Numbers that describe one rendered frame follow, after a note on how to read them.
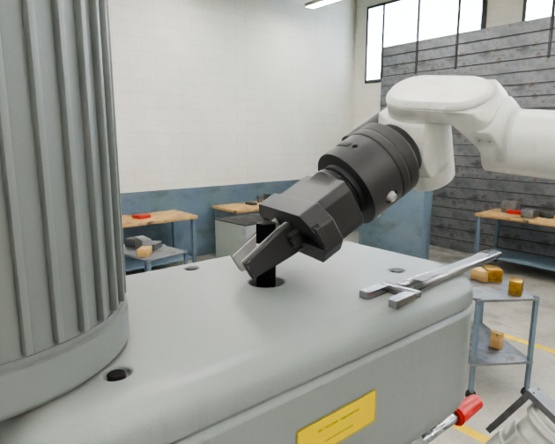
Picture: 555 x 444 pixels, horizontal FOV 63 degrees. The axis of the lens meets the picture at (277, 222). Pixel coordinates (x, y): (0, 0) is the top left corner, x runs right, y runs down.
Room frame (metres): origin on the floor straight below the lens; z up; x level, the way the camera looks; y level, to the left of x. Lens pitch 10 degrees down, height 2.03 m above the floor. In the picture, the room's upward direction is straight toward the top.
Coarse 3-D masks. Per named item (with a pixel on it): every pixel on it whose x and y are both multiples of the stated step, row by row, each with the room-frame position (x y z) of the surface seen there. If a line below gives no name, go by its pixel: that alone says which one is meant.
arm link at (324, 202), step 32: (320, 160) 0.50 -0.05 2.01; (352, 160) 0.46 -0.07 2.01; (384, 160) 0.46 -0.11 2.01; (288, 192) 0.49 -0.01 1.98; (320, 192) 0.44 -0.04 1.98; (352, 192) 0.46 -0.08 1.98; (384, 192) 0.46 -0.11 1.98; (320, 224) 0.40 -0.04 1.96; (352, 224) 0.44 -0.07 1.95; (320, 256) 0.42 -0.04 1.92
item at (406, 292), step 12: (480, 252) 0.53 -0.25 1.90; (492, 252) 0.53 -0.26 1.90; (456, 264) 0.48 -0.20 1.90; (468, 264) 0.48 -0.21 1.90; (480, 264) 0.50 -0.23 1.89; (420, 276) 0.44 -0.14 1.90; (432, 276) 0.44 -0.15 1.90; (444, 276) 0.44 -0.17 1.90; (372, 288) 0.40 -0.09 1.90; (384, 288) 0.41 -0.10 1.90; (396, 288) 0.40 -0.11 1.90; (408, 288) 0.40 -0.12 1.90; (420, 288) 0.41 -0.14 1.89; (396, 300) 0.37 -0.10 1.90; (408, 300) 0.38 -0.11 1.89
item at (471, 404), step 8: (464, 400) 0.52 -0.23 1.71; (472, 400) 0.52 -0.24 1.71; (480, 400) 0.53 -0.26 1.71; (464, 408) 0.50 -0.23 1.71; (472, 408) 0.51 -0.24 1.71; (480, 408) 0.52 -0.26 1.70; (448, 416) 0.49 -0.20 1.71; (456, 416) 0.50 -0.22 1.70; (464, 416) 0.49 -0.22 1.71; (472, 416) 0.51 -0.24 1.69; (440, 424) 0.48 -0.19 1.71; (448, 424) 0.48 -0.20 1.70; (456, 424) 0.50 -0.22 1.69; (432, 432) 0.46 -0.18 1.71; (440, 432) 0.47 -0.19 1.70; (424, 440) 0.45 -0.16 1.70
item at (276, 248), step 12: (288, 228) 0.43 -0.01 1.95; (264, 240) 0.43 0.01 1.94; (276, 240) 0.43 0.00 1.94; (288, 240) 0.43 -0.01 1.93; (300, 240) 0.43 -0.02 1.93; (252, 252) 0.42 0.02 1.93; (264, 252) 0.42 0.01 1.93; (276, 252) 0.43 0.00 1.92; (288, 252) 0.43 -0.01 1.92; (252, 264) 0.42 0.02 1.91; (264, 264) 0.42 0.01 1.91; (276, 264) 0.43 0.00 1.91; (252, 276) 0.42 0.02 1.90
